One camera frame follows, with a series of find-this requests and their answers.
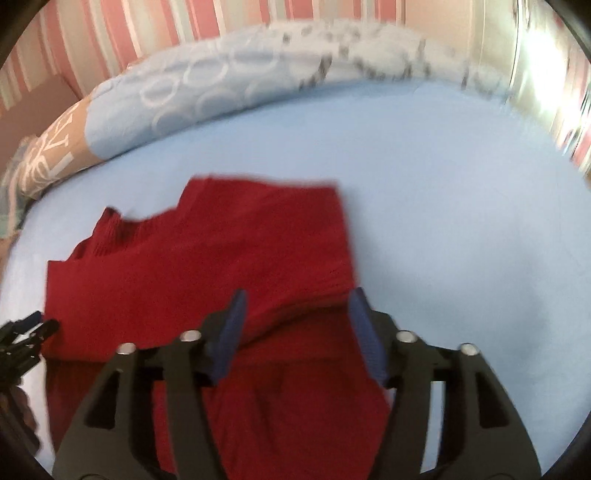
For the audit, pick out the light blue quilted bedspread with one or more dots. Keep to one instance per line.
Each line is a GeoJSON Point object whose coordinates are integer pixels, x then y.
{"type": "Point", "coordinates": [467, 224]}

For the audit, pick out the pink upholstered headboard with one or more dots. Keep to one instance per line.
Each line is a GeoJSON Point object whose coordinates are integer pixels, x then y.
{"type": "Point", "coordinates": [33, 114]}

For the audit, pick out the plaid pastel pillow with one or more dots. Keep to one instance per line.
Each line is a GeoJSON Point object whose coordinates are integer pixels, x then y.
{"type": "Point", "coordinates": [13, 201]}

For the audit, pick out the person's hand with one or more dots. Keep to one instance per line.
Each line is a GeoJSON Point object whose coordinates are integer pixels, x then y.
{"type": "Point", "coordinates": [15, 404]}

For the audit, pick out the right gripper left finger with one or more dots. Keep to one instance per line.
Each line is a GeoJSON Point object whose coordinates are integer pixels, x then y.
{"type": "Point", "coordinates": [144, 416]}

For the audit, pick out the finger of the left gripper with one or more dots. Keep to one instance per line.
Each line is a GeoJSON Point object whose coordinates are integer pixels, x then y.
{"type": "Point", "coordinates": [13, 329]}
{"type": "Point", "coordinates": [25, 351]}

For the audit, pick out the red knit sweater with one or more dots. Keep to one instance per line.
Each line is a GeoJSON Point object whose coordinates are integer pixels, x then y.
{"type": "Point", "coordinates": [297, 402]}

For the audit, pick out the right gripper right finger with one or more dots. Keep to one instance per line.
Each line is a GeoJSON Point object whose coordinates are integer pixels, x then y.
{"type": "Point", "coordinates": [482, 434]}

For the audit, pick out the blue and tan folded duvet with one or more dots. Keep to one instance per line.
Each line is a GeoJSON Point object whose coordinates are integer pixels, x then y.
{"type": "Point", "coordinates": [196, 82]}

